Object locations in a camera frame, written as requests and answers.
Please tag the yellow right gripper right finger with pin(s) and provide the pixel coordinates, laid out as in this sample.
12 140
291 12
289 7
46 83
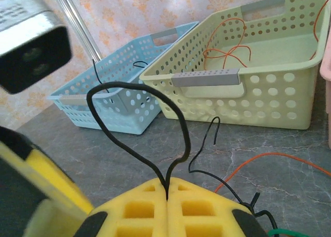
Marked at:
201 211

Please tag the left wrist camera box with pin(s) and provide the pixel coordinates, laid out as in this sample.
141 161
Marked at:
33 53

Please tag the blue perforated plastic basket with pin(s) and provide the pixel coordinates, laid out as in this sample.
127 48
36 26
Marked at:
116 128

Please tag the aluminium frame post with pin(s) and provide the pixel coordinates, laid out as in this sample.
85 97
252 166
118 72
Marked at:
77 22

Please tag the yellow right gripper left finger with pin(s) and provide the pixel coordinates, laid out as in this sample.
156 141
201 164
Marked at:
139 211

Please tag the green perforated plastic basket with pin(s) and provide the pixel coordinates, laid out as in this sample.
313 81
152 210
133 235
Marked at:
271 48

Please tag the pink perforated plastic basket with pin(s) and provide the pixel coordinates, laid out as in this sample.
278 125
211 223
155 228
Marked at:
326 71

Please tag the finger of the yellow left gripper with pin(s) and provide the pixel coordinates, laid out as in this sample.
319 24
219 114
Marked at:
15 144
57 219

